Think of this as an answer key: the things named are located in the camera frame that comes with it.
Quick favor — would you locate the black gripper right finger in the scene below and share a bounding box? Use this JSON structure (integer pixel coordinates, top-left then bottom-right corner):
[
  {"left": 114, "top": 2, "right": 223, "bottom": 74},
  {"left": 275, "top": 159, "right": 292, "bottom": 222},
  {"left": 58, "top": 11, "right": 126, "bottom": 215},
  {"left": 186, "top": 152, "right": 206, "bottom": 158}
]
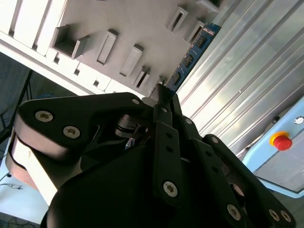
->
[{"left": 163, "top": 86, "right": 297, "bottom": 228}]

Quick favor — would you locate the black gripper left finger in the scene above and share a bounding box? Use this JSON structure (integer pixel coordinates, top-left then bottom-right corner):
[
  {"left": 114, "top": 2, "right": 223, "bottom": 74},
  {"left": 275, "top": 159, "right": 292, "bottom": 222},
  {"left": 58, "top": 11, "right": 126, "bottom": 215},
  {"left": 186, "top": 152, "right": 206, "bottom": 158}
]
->
[{"left": 14, "top": 83, "right": 179, "bottom": 209}]

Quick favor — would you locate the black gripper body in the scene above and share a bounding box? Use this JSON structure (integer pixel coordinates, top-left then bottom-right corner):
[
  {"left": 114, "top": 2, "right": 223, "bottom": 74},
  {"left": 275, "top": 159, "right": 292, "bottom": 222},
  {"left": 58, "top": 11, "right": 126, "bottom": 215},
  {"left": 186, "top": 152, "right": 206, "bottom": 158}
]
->
[{"left": 40, "top": 142, "right": 240, "bottom": 228}]

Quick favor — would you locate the blue RAM stick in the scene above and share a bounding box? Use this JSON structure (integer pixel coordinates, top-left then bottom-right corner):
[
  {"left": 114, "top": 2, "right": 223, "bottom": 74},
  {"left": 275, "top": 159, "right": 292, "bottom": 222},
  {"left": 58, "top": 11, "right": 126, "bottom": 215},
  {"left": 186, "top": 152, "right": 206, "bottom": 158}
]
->
[{"left": 165, "top": 22, "right": 222, "bottom": 92}]

